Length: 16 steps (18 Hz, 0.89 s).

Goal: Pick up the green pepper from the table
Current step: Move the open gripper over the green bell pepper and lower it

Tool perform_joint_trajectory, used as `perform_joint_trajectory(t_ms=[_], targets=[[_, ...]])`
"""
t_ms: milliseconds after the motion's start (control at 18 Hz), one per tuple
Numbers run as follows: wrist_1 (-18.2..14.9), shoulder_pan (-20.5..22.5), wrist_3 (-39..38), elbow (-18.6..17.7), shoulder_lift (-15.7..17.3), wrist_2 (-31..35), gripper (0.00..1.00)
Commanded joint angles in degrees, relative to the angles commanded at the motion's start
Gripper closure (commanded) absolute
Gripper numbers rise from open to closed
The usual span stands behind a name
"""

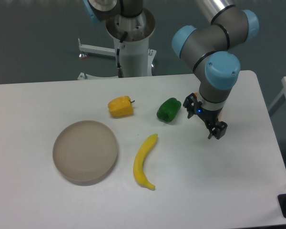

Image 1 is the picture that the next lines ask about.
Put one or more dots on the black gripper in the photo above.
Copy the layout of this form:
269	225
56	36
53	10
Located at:
193	107

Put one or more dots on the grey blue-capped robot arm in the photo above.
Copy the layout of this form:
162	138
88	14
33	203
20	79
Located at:
205	52

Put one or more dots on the green bell pepper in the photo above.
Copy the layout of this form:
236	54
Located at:
168	110

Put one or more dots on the yellow bell pepper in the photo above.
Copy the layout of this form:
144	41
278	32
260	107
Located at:
120	107

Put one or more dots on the yellow banana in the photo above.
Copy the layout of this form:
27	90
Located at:
138	165

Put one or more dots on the beige round plate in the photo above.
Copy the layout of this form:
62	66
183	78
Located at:
85	152

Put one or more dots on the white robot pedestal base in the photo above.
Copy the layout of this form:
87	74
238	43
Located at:
134	57

